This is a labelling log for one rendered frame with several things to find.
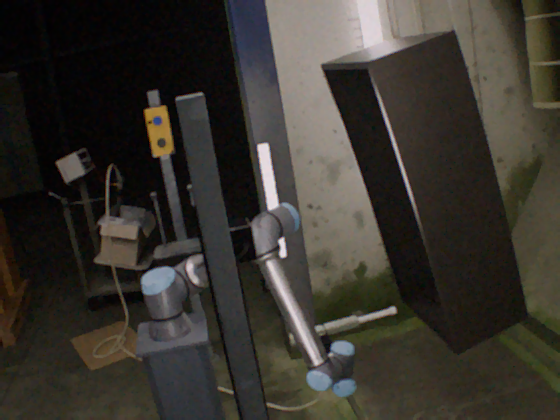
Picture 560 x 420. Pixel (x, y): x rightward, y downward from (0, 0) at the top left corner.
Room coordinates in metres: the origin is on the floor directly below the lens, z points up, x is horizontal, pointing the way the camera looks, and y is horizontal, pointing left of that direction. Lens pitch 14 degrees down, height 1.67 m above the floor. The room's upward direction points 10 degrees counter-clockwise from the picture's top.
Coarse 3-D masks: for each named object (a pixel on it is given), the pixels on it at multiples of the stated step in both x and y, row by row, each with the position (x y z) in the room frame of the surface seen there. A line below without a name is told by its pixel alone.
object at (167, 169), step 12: (156, 96) 3.08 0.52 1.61; (168, 156) 3.08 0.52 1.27; (168, 168) 3.08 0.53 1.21; (168, 180) 3.08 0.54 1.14; (168, 192) 3.08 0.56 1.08; (180, 204) 3.09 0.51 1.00; (180, 216) 3.08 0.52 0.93; (180, 228) 3.08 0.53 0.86; (180, 240) 3.08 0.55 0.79; (192, 300) 3.08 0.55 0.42
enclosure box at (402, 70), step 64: (320, 64) 2.46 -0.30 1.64; (384, 64) 1.88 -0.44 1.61; (448, 64) 1.92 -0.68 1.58; (384, 128) 2.50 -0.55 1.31; (448, 128) 1.91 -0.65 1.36; (384, 192) 2.50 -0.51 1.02; (448, 192) 1.91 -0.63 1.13; (448, 256) 1.91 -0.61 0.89; (512, 256) 1.95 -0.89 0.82; (448, 320) 1.91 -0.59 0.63; (512, 320) 1.95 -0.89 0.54
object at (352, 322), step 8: (384, 312) 2.24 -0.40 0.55; (392, 312) 2.24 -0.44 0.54; (344, 320) 2.22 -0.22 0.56; (352, 320) 2.21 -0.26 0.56; (360, 320) 2.22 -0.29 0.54; (368, 320) 2.23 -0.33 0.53; (320, 328) 2.20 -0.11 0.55; (328, 328) 2.19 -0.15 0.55; (336, 328) 2.19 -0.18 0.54; (344, 328) 2.20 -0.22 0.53; (352, 328) 2.21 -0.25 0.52; (296, 344) 2.18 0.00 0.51
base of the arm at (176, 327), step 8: (184, 312) 2.22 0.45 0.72; (152, 320) 2.17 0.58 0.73; (160, 320) 2.14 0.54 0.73; (168, 320) 2.14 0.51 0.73; (176, 320) 2.16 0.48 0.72; (184, 320) 2.19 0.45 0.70; (152, 328) 2.16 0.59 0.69; (160, 328) 2.14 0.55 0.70; (168, 328) 2.14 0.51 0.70; (176, 328) 2.14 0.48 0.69; (184, 328) 2.17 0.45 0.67; (192, 328) 2.21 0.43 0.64; (152, 336) 2.15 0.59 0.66; (160, 336) 2.13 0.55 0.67; (168, 336) 2.12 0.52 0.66; (176, 336) 2.13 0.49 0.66
